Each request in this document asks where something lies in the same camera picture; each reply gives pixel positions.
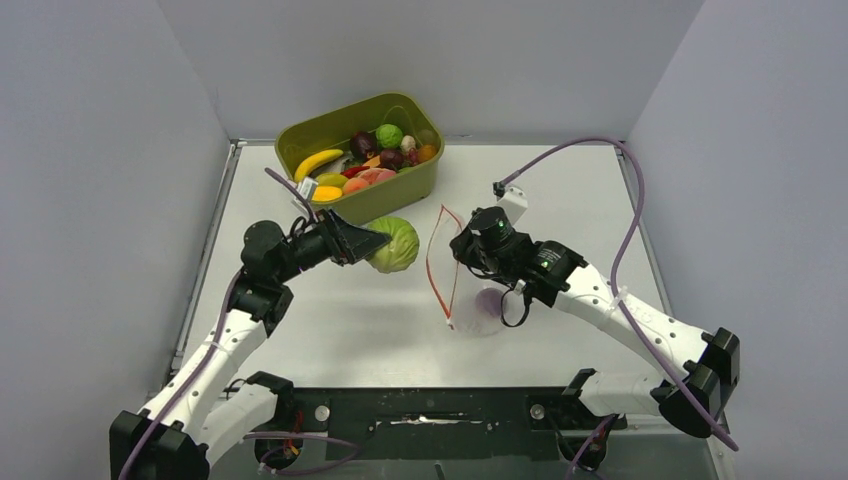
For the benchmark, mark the purple red onion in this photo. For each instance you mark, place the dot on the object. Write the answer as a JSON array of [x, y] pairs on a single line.
[[490, 301]]

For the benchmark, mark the pink peach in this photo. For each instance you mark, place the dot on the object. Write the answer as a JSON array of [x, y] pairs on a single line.
[[376, 175]]

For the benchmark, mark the small orange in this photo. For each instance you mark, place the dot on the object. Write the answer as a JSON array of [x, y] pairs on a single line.
[[425, 153]]

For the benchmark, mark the red chili pepper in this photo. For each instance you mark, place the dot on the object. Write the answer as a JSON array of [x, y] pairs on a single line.
[[353, 171]]

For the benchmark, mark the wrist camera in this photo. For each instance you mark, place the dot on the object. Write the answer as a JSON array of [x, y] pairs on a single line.
[[306, 189], [512, 200]]

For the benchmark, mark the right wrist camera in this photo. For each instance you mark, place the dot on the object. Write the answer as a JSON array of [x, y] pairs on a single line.
[[512, 200]]

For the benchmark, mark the clear zip top bag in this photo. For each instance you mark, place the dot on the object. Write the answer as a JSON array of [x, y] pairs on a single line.
[[453, 286]]

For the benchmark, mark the green plastic bin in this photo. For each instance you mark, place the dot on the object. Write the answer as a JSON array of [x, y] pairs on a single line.
[[334, 129]]

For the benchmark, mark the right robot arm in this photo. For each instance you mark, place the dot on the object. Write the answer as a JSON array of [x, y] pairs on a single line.
[[696, 370]]

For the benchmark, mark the green cabbage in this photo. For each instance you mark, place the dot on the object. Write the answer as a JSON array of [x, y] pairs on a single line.
[[401, 251]]

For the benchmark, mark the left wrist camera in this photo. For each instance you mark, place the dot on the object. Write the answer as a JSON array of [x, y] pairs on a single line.
[[306, 189]]

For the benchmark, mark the dark plum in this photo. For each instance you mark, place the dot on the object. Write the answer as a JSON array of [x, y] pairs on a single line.
[[392, 159]]

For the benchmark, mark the orange peach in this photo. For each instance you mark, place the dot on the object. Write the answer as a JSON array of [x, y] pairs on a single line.
[[354, 184]]

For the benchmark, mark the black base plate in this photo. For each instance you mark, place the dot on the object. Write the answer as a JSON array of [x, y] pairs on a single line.
[[535, 423]]

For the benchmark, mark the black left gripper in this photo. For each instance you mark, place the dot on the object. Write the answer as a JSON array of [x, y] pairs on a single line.
[[347, 243]]

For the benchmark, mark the yellow banana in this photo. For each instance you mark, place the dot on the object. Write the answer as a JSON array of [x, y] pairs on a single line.
[[314, 161]]

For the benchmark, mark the green bumpy lime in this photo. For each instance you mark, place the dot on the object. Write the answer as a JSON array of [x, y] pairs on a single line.
[[389, 136]]

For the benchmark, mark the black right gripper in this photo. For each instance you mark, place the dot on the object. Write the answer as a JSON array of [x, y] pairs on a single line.
[[463, 251]]

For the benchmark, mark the white garlic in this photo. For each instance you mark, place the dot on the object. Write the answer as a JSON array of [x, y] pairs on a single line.
[[407, 144]]

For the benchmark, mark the green yellow mango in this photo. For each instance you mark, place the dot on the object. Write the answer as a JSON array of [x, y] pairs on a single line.
[[332, 179]]

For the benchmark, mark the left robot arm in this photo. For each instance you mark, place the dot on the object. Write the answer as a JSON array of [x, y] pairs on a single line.
[[182, 432]]

